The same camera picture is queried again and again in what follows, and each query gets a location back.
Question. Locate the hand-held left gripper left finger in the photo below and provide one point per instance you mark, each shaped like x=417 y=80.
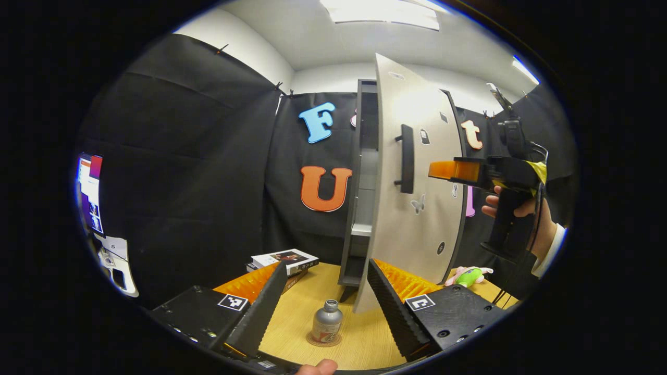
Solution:
x=263 y=307

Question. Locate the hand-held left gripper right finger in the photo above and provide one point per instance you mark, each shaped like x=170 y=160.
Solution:
x=393 y=312

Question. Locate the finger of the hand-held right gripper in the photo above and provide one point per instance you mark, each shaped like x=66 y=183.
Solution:
x=461 y=171

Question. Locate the silver metal bottle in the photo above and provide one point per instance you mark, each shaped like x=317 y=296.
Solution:
x=327 y=323

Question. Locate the round cork coaster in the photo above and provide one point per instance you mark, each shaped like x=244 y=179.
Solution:
x=323 y=344

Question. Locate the beige cabinet door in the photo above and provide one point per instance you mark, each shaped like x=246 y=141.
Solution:
x=427 y=234

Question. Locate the dark cover book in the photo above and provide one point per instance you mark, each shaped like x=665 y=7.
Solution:
x=294 y=281

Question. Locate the white cover book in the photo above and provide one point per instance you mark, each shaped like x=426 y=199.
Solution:
x=286 y=259

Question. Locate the green and pink plush toy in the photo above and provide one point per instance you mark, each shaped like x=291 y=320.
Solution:
x=468 y=277

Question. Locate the small ceiling light panel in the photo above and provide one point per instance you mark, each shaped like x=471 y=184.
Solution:
x=525 y=70

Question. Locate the black backdrop cloth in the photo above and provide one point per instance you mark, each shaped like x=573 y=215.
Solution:
x=198 y=182

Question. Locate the white plastic device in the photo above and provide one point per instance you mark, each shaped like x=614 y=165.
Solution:
x=120 y=265

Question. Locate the large ceiling light panel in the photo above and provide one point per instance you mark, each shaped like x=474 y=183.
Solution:
x=383 y=13

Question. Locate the computer monitor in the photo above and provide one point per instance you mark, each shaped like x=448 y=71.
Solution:
x=90 y=192

